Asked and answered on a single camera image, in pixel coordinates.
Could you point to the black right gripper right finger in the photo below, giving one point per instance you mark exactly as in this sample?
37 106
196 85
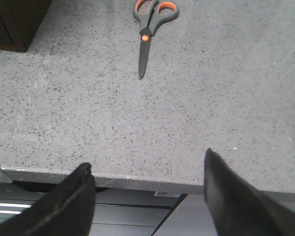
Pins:
239 209

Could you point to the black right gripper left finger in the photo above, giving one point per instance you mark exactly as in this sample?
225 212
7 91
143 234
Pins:
67 210

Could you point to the black built-in appliance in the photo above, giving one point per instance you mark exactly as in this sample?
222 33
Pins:
118 212

